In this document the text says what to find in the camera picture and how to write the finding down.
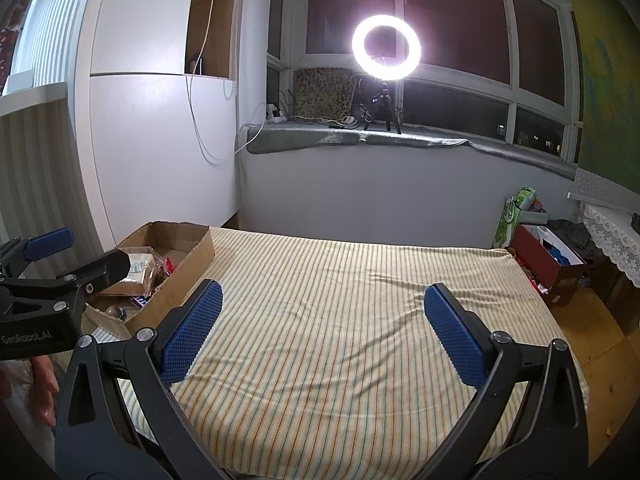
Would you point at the dark figurine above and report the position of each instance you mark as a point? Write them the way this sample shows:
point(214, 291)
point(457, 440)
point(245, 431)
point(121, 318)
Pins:
point(636, 222)

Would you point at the white power adapter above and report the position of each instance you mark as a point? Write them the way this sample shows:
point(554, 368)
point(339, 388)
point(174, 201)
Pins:
point(347, 121)

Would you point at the side table with lace cloth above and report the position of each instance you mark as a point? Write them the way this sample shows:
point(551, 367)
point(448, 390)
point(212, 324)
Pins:
point(615, 240)

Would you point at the small white box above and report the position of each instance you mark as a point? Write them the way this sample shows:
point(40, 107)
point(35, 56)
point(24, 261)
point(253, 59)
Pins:
point(537, 217)

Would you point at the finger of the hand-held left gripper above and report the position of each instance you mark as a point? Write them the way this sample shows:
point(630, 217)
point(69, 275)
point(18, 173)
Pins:
point(47, 242)
point(107, 267)

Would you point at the white wardrobe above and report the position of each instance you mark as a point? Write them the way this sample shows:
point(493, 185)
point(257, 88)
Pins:
point(150, 160)

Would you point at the white power strip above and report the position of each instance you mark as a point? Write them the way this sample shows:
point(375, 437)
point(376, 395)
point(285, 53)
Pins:
point(277, 117)

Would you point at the green wall poster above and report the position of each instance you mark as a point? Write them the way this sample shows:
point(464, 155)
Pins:
point(610, 85)

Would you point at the wooden sideboard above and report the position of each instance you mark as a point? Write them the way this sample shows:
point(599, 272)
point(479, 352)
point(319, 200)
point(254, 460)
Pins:
point(615, 280)

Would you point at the black tripod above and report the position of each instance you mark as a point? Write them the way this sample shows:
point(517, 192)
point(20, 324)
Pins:
point(384, 95)

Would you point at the green paper bag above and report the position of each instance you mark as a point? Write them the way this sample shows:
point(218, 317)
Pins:
point(507, 225)

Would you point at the red candy packet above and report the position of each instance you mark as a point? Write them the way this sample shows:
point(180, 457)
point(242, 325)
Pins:
point(170, 265)

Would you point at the leopard print cushion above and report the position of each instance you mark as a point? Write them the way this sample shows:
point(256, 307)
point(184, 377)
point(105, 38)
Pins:
point(320, 92)

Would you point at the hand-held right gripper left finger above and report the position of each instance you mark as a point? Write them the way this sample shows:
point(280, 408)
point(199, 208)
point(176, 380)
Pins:
point(192, 335)

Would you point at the person's left hand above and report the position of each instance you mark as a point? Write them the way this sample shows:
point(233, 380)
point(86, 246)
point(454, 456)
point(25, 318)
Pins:
point(45, 390)

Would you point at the dark chocolate bar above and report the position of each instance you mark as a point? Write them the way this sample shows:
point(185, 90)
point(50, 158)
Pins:
point(140, 302)

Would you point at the dark cloth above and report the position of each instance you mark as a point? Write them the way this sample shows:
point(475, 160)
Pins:
point(575, 235)

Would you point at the brown cardboard box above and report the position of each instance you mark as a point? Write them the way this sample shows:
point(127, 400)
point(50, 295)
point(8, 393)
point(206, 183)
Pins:
point(190, 255)

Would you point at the clear biscuit pack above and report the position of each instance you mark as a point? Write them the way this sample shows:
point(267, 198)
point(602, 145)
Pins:
point(142, 267)

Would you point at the white framed window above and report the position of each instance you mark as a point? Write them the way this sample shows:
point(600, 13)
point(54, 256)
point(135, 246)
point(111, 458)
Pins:
point(460, 20)

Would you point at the red box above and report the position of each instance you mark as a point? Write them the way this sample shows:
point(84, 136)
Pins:
point(532, 260)

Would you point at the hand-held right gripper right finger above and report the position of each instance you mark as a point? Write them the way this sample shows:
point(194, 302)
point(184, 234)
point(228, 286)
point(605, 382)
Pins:
point(457, 335)

